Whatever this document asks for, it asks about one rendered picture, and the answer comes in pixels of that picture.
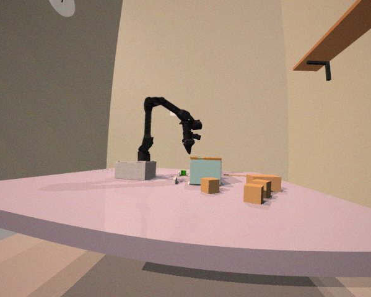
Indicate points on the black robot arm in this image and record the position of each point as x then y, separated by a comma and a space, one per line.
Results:
187, 122

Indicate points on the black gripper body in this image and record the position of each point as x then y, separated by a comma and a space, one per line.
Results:
187, 137

